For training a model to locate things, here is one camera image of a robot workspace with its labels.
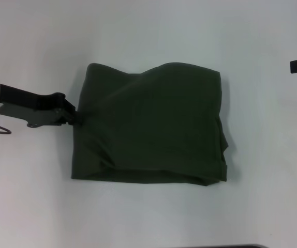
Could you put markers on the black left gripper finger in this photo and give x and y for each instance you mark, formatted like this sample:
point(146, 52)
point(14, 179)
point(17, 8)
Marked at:
point(69, 106)
point(73, 120)

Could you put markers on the dark green FREE t-shirt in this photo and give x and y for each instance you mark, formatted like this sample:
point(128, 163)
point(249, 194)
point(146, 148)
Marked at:
point(151, 124)

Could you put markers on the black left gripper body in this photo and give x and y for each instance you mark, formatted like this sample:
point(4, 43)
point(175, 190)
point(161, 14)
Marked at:
point(29, 108)

